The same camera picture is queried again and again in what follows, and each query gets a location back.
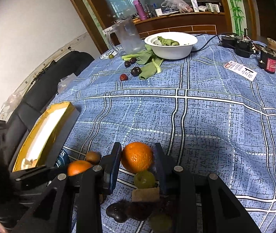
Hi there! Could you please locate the medium orange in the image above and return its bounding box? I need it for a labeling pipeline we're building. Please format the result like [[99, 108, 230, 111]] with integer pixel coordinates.
[[67, 160, 93, 176]]

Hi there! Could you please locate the brown kiwi fruit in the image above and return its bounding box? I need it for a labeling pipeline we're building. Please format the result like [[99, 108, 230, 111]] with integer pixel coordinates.
[[85, 151, 101, 165]]

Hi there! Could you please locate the large orange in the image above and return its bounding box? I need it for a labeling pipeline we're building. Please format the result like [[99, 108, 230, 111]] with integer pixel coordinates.
[[121, 142, 153, 174]]

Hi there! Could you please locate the yellow rimmed white foam tray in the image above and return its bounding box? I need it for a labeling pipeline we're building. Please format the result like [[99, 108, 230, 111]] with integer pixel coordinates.
[[12, 102, 80, 172]]

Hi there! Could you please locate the blue plaid tablecloth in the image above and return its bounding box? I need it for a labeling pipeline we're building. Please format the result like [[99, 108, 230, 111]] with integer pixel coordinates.
[[52, 35, 276, 232]]

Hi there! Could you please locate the clear plastic bag on sofa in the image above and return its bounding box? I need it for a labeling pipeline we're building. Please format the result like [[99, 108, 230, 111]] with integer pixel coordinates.
[[57, 73, 77, 93]]

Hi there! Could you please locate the far red jujube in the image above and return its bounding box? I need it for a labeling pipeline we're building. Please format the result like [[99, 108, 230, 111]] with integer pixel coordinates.
[[120, 74, 128, 81]]

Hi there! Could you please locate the black sofa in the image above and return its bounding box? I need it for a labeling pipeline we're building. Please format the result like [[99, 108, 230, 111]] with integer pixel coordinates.
[[4, 51, 94, 166]]

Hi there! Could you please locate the far dark plum small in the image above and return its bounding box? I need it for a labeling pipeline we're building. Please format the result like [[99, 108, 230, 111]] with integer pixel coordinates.
[[124, 61, 131, 67]]

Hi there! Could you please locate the white paper card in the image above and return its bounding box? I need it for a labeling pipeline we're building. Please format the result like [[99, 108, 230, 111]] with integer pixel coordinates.
[[224, 61, 257, 82]]

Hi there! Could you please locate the green leafy vegetable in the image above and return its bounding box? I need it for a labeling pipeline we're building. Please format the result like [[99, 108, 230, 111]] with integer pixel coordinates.
[[121, 44, 164, 80]]

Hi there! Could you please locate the black red battery pack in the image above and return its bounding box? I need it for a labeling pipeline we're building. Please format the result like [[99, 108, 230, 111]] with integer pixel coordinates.
[[259, 47, 276, 74]]

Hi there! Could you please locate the white bowl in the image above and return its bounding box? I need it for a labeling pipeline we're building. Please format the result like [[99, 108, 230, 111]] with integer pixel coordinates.
[[144, 32, 198, 60]]

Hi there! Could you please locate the wooden cabinet shelf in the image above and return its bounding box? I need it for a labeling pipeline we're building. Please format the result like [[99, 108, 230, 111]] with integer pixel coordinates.
[[135, 12, 232, 39]]

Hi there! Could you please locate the pink thermos bottle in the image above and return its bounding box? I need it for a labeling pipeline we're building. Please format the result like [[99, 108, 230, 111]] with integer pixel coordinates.
[[133, 0, 148, 21]]

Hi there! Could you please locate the clear plastic bag on shelf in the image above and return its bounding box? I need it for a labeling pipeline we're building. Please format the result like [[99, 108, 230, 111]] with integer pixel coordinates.
[[161, 0, 194, 13]]

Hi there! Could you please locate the white tall box on shelf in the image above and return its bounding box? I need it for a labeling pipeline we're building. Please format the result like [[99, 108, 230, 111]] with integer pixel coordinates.
[[190, 0, 200, 13]]

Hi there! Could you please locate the black power cable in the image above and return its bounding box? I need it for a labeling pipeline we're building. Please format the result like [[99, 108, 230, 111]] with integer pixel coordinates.
[[191, 32, 236, 53]]

